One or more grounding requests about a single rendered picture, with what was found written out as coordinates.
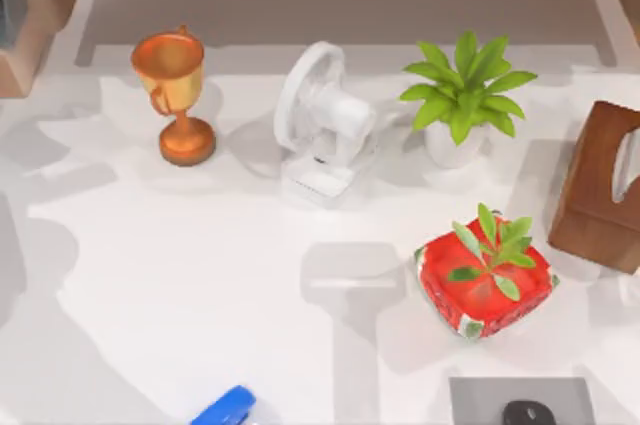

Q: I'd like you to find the white desk fan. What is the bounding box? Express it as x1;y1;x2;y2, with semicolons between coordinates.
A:
273;40;378;210

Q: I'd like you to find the green plant in white pot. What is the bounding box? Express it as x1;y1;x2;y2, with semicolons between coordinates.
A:
397;30;539;171

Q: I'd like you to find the orange trophy cup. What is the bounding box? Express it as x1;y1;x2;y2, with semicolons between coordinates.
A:
130;24;218;166

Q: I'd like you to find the red square plant pot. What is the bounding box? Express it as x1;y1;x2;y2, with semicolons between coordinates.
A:
413;202;561;341

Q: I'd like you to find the blue stapler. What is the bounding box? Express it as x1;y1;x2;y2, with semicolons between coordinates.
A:
189;384;258;425

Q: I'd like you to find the grey mouse pad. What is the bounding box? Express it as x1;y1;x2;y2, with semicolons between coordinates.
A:
448;376;600;425

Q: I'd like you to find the brown wooden tissue box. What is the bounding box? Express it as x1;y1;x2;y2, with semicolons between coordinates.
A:
546;100;640;275

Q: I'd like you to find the black computer mouse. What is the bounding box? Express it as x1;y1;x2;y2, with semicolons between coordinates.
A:
502;398;556;425

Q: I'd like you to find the wooden cabinet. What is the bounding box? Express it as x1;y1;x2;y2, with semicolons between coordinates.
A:
0;0;81;100

